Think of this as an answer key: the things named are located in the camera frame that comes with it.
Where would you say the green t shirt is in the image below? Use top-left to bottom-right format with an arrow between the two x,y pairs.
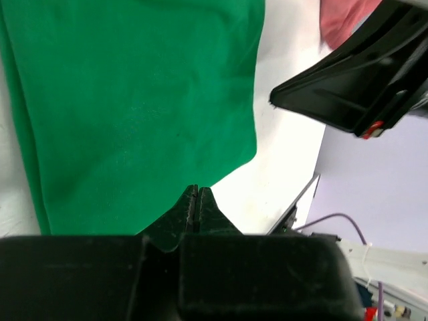
1,1 -> 265,235

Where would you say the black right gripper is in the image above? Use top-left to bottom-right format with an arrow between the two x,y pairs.
270,1 -> 427,137

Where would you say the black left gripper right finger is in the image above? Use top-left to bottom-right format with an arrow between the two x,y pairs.
197,187 -> 241,235

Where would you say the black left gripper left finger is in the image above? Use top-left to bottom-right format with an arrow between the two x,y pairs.
137,185 -> 199,251

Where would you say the salmon pink t shirt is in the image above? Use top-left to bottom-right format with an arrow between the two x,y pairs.
320,0 -> 381,50

